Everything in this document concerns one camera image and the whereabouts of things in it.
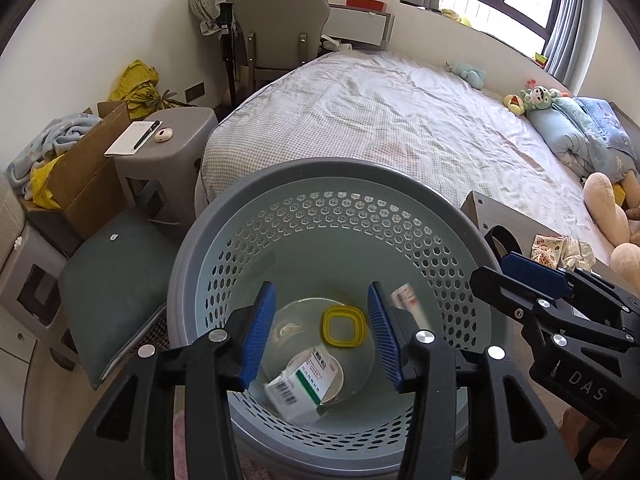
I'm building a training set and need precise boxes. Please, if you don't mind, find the white notepad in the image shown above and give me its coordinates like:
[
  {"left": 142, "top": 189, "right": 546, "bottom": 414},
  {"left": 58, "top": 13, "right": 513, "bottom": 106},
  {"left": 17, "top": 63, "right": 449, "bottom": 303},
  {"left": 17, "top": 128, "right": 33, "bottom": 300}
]
[{"left": 104, "top": 120, "right": 155, "bottom": 157}]

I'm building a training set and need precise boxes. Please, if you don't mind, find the grey bedside shelf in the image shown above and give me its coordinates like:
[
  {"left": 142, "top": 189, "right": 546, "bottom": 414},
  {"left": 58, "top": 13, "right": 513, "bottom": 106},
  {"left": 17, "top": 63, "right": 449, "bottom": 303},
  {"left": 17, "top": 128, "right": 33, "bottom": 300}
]
[{"left": 323, "top": 4, "right": 395, "bottom": 50}]

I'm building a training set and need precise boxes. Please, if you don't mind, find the black pen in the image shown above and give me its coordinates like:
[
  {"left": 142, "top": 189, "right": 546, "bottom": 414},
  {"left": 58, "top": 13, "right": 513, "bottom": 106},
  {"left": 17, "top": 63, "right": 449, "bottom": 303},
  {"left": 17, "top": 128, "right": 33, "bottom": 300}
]
[{"left": 132, "top": 120, "right": 162, "bottom": 153}]

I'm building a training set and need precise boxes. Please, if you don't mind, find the light blue blanket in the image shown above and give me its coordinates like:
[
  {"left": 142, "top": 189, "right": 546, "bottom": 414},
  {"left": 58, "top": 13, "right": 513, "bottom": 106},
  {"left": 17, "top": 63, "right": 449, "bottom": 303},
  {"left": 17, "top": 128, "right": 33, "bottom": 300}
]
[{"left": 6, "top": 113, "right": 102, "bottom": 200}]

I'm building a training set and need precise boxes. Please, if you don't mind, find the bed with white sheet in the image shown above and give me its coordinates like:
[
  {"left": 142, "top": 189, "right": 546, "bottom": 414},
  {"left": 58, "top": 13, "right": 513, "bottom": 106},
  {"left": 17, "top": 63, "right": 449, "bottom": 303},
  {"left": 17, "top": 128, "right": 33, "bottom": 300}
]
[{"left": 194, "top": 52, "right": 613, "bottom": 261}]

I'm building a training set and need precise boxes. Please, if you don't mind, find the small blue plush toy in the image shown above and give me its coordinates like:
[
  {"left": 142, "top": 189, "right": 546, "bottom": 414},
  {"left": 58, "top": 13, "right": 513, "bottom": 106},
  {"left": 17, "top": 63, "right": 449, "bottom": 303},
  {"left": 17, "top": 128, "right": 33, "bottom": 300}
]
[{"left": 446, "top": 63, "right": 486, "bottom": 90}]

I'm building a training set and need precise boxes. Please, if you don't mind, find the dark green seat cushion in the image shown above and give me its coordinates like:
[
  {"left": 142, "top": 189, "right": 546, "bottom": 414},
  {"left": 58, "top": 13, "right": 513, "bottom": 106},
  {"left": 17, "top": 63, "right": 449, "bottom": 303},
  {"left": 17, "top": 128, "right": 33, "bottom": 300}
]
[{"left": 58, "top": 209, "right": 178, "bottom": 388}]

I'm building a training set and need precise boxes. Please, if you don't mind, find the yellow square ring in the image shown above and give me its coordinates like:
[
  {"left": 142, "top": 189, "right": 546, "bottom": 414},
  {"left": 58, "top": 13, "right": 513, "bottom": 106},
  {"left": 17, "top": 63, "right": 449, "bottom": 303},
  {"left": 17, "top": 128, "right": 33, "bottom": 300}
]
[{"left": 320, "top": 304, "right": 369, "bottom": 349}]

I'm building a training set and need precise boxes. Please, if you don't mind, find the long white red box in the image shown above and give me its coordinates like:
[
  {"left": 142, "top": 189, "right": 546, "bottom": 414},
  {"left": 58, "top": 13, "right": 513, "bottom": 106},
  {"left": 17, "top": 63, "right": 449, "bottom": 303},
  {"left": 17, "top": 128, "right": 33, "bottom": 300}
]
[{"left": 390, "top": 284, "right": 432, "bottom": 330}]

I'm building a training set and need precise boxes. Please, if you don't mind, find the red snack wrapper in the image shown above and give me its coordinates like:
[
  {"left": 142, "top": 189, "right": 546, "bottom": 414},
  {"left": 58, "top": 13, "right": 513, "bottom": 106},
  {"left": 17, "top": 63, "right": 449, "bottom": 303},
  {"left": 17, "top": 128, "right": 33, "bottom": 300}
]
[{"left": 529, "top": 234, "right": 566, "bottom": 269}]

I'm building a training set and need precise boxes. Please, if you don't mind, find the blue floral pillow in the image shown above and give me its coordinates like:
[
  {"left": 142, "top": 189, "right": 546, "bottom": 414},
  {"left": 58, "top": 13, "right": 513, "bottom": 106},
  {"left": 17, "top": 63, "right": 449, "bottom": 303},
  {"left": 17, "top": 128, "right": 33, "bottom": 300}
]
[{"left": 576, "top": 96, "right": 639, "bottom": 162}]

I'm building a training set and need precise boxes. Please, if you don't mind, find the small pink round object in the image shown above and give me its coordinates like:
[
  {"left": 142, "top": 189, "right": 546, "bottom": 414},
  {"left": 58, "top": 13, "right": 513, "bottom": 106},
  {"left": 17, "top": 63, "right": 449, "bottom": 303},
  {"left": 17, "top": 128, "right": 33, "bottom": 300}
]
[{"left": 154, "top": 128, "right": 174, "bottom": 143}]

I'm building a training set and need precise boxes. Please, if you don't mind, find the right grey curtain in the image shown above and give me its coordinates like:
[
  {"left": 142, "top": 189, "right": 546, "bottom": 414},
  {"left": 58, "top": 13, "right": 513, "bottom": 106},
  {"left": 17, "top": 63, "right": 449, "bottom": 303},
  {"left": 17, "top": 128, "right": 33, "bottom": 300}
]
[{"left": 542, "top": 0, "right": 598, "bottom": 91}]

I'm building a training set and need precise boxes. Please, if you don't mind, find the yellow red plush toy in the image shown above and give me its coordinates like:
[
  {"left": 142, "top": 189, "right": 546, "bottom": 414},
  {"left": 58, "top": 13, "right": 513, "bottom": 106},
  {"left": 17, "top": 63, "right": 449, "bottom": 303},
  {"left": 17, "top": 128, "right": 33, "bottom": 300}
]
[{"left": 503, "top": 94, "right": 526, "bottom": 117}]

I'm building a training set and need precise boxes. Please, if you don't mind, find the right hand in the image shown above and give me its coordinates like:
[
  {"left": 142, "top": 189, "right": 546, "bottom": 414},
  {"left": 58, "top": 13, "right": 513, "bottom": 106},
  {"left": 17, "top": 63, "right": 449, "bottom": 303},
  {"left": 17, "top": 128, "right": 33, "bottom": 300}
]
[{"left": 559, "top": 408, "right": 626, "bottom": 470}]

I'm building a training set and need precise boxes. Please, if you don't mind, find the green white medicine box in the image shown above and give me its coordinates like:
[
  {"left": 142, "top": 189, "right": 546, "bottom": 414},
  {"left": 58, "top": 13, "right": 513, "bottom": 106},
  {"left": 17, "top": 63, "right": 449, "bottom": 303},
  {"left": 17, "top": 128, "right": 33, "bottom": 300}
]
[{"left": 265, "top": 344, "right": 344, "bottom": 426}]

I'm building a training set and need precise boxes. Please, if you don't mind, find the grey high chair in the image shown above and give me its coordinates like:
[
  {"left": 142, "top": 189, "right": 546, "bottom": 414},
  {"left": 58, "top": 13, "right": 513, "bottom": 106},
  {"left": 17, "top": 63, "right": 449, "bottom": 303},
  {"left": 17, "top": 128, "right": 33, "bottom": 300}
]
[{"left": 233, "top": 0, "right": 330, "bottom": 91}]

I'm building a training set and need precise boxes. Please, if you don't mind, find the rolled light blue quilt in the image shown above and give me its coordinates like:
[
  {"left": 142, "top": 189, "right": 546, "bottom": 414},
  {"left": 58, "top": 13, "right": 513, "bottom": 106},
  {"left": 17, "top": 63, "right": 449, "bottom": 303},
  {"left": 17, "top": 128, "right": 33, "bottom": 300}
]
[{"left": 526, "top": 98, "right": 639, "bottom": 183}]

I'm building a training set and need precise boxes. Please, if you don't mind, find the grey perforated trash basket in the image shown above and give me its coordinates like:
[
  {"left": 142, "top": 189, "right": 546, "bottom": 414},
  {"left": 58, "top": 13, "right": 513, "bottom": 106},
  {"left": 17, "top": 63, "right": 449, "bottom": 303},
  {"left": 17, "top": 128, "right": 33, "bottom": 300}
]
[{"left": 167, "top": 158, "right": 510, "bottom": 479}]

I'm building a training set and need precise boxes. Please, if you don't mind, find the large beige teddy bear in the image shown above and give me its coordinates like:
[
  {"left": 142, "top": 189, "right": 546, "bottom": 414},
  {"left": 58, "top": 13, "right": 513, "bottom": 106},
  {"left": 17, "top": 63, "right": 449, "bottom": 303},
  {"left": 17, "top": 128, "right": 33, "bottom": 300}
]
[{"left": 582, "top": 171, "right": 639, "bottom": 292}]

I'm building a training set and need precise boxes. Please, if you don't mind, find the green plush toy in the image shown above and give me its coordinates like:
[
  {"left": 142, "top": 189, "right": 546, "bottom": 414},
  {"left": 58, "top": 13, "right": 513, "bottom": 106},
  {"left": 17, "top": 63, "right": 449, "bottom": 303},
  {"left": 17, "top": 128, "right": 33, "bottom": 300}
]
[{"left": 520, "top": 86, "right": 563, "bottom": 113}]

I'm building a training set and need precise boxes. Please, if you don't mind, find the crumpled white tissue paper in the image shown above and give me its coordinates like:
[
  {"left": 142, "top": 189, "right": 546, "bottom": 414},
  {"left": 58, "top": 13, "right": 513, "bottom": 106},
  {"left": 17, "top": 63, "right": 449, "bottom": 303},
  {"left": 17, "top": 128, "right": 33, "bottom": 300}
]
[{"left": 558, "top": 237, "right": 597, "bottom": 271}]

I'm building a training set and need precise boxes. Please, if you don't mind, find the brown cardboard box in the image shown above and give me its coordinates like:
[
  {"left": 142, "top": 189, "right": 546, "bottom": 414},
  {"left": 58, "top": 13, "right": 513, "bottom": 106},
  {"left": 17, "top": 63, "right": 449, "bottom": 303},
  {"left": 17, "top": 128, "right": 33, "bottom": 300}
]
[{"left": 18, "top": 101, "right": 131, "bottom": 255}]

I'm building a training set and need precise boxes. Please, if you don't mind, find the grey plastic stool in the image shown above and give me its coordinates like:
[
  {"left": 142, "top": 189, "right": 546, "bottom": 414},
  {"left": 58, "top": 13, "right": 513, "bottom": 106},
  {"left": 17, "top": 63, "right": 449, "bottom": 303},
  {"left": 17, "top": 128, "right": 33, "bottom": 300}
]
[{"left": 115, "top": 106, "right": 218, "bottom": 235}]

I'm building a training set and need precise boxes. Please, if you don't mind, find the yellow bag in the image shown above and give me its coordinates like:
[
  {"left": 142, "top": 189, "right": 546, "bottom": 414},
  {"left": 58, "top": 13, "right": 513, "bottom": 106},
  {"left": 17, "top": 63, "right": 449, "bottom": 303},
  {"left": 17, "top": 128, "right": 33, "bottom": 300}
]
[{"left": 108, "top": 60, "right": 179, "bottom": 120}]

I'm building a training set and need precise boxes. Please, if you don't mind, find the red box on shelf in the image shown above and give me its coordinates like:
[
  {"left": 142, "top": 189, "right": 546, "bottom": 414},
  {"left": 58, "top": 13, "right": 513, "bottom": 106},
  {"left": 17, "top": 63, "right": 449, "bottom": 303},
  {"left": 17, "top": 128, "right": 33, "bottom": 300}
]
[{"left": 345, "top": 0, "right": 387, "bottom": 13}]

